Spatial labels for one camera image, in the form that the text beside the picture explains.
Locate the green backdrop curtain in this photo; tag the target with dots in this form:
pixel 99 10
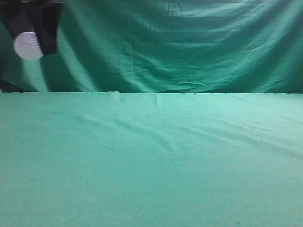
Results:
pixel 166 46

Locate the white dimpled golf ball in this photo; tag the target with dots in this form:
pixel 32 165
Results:
pixel 27 47

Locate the green table cloth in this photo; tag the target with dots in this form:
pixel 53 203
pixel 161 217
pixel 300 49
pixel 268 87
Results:
pixel 151 160

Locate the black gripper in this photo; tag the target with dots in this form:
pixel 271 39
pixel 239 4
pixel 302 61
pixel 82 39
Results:
pixel 45 16

